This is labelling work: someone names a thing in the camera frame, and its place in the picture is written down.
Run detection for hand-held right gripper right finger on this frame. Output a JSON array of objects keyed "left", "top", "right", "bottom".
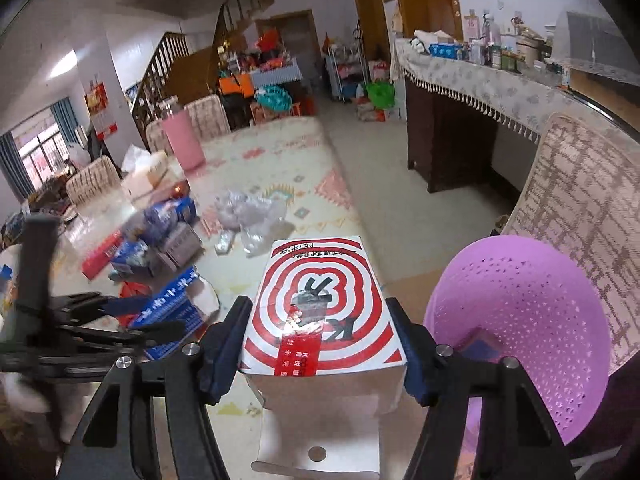
[{"left": 385, "top": 298, "right": 576, "bottom": 480}]

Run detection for grey cardboard box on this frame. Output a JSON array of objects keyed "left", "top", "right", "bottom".
[{"left": 157, "top": 222, "right": 204, "bottom": 271}]

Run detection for row of bottles and jars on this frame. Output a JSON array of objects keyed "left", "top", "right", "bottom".
[{"left": 462, "top": 9, "right": 517, "bottom": 69}]

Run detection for wire rack shelf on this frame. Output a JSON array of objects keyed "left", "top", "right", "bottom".
[{"left": 325, "top": 41, "right": 369, "bottom": 104}]

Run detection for mesh food cover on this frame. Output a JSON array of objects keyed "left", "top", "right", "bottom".
[{"left": 549, "top": 9, "right": 640, "bottom": 74}]

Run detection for crumpled clear plastic bags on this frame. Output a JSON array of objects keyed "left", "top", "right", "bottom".
[{"left": 212, "top": 189, "right": 294, "bottom": 259}]

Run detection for checked cloth cluttered table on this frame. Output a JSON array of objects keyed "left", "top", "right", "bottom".
[{"left": 217, "top": 30, "right": 304, "bottom": 99}]

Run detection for red flat box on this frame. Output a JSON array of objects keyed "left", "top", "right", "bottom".
[{"left": 81, "top": 231, "right": 124, "bottom": 280}]

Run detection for red wrapper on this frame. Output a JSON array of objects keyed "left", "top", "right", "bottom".
[{"left": 119, "top": 281, "right": 154, "bottom": 312}]

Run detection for green bag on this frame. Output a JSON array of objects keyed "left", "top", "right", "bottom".
[{"left": 366, "top": 81, "right": 396, "bottom": 110}]

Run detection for teal mesh bag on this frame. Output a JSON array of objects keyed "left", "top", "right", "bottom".
[{"left": 254, "top": 84, "right": 292, "bottom": 111}]

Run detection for dark wooden sideboard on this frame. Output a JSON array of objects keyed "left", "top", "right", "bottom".
[{"left": 404, "top": 72, "right": 531, "bottom": 194}]

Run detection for blue face mask box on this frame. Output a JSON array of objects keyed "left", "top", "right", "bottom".
[{"left": 109, "top": 239, "right": 162, "bottom": 279}]

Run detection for red white spiral cardboard box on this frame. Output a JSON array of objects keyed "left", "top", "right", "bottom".
[{"left": 237, "top": 236, "right": 407, "bottom": 477}]

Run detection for blue curtain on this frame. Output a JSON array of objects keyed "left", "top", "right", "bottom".
[
  {"left": 0, "top": 132, "right": 32, "bottom": 202},
  {"left": 50, "top": 98, "right": 81, "bottom": 144}
]

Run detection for purple perforated plastic basket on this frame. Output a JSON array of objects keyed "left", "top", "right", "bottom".
[{"left": 422, "top": 237, "right": 612, "bottom": 448}]

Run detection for dark sideboard with lace cloth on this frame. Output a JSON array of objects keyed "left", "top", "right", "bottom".
[{"left": 394, "top": 38, "right": 640, "bottom": 147}]

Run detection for wooden staircase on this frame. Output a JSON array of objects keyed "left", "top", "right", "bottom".
[{"left": 131, "top": 0, "right": 276, "bottom": 127}]

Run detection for blue box with white lettering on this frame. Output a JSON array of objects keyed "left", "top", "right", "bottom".
[{"left": 127, "top": 280, "right": 211, "bottom": 361}]

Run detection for beige lidded pot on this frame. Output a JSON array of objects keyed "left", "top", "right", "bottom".
[{"left": 515, "top": 29, "right": 552, "bottom": 64}]

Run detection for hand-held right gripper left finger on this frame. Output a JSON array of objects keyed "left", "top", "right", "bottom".
[{"left": 55, "top": 296, "right": 253, "bottom": 480}]

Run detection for beige woven cover chair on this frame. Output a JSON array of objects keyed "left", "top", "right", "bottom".
[
  {"left": 500, "top": 112, "right": 640, "bottom": 377},
  {"left": 65, "top": 155, "right": 122, "bottom": 206},
  {"left": 182, "top": 94, "right": 232, "bottom": 144},
  {"left": 145, "top": 120, "right": 174, "bottom": 154}
]

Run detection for red wall calendar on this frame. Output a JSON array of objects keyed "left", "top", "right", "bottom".
[{"left": 84, "top": 81, "right": 119, "bottom": 140}]

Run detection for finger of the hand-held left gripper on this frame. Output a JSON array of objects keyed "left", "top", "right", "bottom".
[
  {"left": 54, "top": 291, "right": 152, "bottom": 324},
  {"left": 59, "top": 320, "right": 188, "bottom": 362}
]

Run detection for pink sleeved bottle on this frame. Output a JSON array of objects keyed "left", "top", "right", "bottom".
[{"left": 160, "top": 101, "right": 206, "bottom": 171}]

